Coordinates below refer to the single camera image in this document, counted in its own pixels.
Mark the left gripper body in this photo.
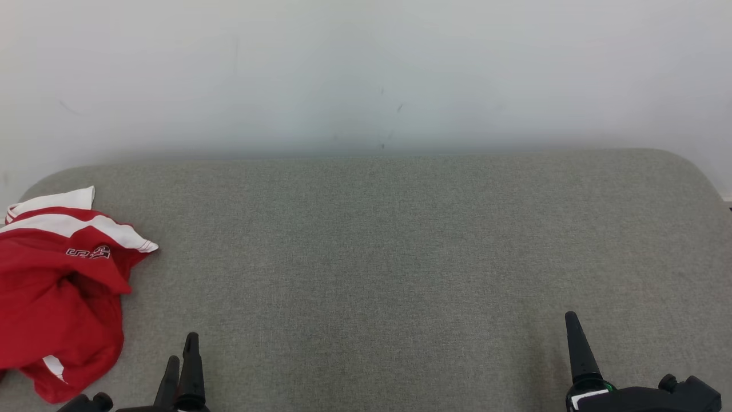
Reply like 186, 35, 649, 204
114, 404, 211, 412

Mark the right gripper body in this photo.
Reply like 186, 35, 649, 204
565, 375, 659, 412

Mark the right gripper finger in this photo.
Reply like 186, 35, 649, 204
564, 311, 604, 385

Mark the red white Bulls jersey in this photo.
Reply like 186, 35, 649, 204
0, 186, 135, 404

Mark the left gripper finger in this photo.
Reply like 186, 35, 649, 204
178, 332, 206, 408
153, 355, 181, 408

